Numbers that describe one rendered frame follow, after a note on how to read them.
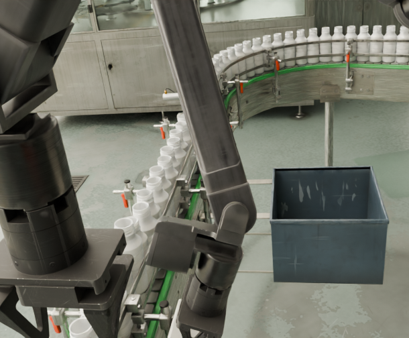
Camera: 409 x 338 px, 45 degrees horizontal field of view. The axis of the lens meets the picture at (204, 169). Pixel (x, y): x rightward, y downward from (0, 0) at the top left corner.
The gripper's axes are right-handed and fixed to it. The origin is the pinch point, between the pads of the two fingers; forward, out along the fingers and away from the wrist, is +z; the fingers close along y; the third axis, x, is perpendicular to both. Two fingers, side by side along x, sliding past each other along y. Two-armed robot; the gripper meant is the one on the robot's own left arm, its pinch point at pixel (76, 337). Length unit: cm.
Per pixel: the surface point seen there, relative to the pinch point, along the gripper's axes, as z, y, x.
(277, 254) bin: 56, 13, 86
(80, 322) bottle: 24.0, -15.2, 25.3
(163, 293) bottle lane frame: 40, -10, 50
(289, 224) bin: 46, 17, 86
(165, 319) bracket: 31.0, -4.1, 33.7
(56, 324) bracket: 33, -25, 34
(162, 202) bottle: 28, -12, 68
